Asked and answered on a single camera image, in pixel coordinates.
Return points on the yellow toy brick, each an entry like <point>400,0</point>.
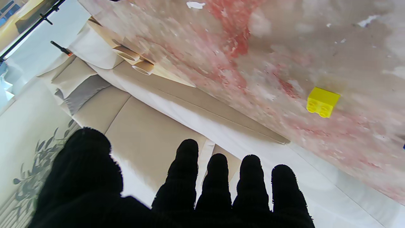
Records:
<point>324,99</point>

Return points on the grey sofa cushion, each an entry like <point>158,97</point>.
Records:
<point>82,93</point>

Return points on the thin black window bar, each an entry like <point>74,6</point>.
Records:
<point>30,30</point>

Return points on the beige sofa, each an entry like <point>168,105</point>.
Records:
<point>142,133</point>

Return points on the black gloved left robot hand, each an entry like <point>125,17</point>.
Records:
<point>85,183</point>

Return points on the white paper scrap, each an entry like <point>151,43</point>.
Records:
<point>195,5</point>

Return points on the dark green leafy tree plant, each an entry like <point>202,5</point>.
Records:
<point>34,177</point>

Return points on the wooden bowl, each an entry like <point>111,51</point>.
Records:
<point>126,53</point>

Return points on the sheer white curtain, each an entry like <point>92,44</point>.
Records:
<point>47,38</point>

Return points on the tiny white speck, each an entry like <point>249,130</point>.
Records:
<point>367,21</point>

